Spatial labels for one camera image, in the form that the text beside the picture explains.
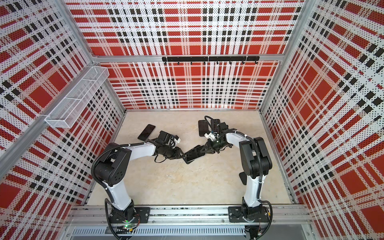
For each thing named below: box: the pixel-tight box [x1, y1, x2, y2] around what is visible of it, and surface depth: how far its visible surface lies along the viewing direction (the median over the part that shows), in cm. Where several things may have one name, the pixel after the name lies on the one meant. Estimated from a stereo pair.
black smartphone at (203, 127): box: [198, 120, 209, 137], surface depth 114 cm
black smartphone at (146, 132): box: [137, 124, 156, 141], surface depth 109 cm
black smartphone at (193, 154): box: [183, 145, 206, 164], surface depth 95 cm
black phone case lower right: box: [239, 171, 247, 186], surface depth 89 cm
